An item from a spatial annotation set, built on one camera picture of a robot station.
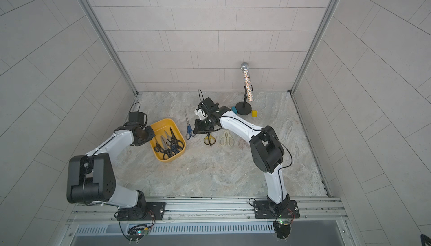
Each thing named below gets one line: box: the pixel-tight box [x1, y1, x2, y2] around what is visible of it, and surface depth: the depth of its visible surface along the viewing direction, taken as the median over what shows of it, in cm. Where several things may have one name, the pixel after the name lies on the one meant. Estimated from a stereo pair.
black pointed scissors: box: [166, 126, 185, 154], surface depth 92 cm
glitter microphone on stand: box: [235, 61, 254, 116], surface depth 94 cm
